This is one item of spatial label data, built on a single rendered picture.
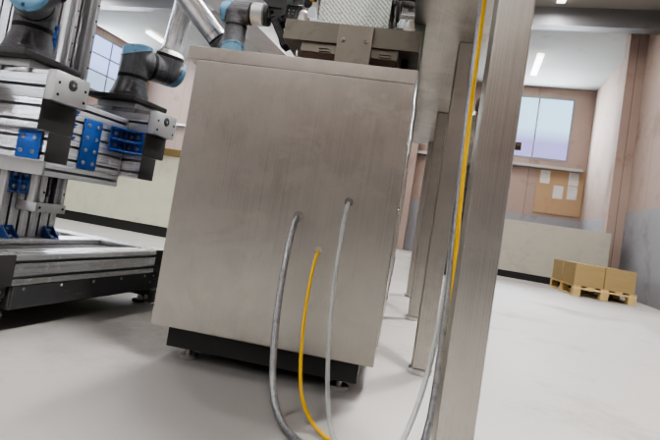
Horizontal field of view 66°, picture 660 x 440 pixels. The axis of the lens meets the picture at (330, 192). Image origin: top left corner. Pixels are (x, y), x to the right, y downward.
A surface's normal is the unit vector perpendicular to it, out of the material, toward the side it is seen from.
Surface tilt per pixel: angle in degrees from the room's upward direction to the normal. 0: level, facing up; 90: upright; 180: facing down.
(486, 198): 90
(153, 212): 90
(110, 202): 90
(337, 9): 90
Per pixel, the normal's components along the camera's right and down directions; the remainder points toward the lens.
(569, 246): -0.26, -0.09
